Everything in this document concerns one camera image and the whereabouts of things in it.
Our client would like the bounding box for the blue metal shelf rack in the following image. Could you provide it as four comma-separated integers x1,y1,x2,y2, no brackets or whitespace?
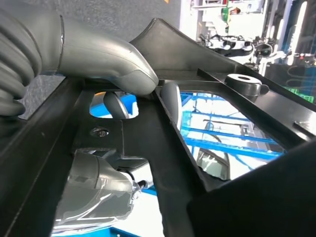
89,91,285,237

